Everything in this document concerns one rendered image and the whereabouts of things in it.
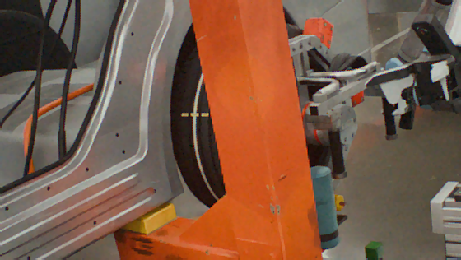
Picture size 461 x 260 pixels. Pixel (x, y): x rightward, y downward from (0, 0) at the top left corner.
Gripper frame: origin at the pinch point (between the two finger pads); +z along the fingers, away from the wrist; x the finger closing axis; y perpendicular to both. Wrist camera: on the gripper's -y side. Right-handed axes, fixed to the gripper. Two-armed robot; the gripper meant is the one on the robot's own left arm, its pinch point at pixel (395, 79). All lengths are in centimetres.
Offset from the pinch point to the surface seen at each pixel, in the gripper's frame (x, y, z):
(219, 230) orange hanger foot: 82, 39, -11
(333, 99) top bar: 76, 17, -57
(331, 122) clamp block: 72, 21, -51
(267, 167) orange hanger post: 57, 21, -13
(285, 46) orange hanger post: 56, -5, -27
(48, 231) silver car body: 103, 25, 28
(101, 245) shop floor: 276, 87, -57
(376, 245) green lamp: 50, 51, -36
